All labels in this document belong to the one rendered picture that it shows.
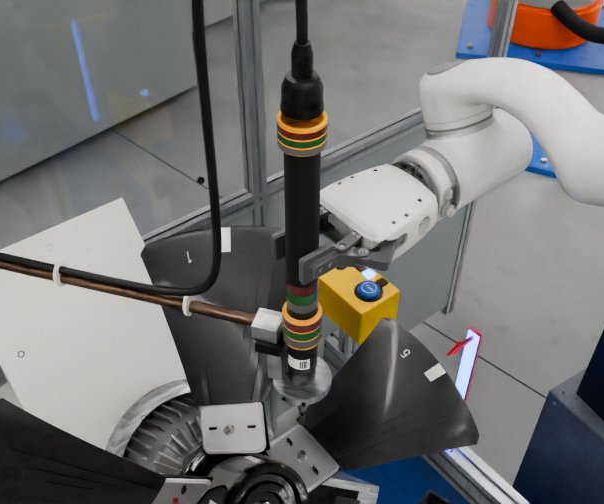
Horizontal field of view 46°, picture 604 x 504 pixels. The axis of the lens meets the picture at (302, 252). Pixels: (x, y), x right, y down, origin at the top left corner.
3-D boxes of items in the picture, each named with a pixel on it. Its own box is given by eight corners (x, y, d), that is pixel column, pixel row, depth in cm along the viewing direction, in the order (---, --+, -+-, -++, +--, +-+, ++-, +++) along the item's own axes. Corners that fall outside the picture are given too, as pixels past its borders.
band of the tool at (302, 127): (271, 155, 62) (270, 126, 60) (286, 128, 65) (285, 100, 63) (319, 163, 61) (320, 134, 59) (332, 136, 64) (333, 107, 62)
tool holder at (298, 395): (248, 394, 84) (244, 339, 78) (267, 349, 89) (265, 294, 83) (322, 412, 82) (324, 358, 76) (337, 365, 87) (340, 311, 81)
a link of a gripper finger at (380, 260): (414, 268, 71) (359, 273, 70) (395, 218, 76) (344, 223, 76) (416, 259, 70) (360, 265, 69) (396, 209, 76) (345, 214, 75)
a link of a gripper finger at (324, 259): (369, 270, 72) (318, 300, 69) (348, 253, 74) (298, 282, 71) (371, 246, 70) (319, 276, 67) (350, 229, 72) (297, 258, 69)
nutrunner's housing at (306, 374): (282, 402, 86) (271, 50, 55) (291, 377, 89) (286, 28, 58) (313, 410, 85) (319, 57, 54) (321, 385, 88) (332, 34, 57)
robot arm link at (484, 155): (449, 139, 75) (466, 220, 78) (529, 98, 81) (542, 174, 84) (395, 137, 82) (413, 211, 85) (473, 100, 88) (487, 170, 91)
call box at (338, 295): (306, 303, 147) (306, 266, 140) (343, 282, 152) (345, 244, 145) (358, 351, 138) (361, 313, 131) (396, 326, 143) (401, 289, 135)
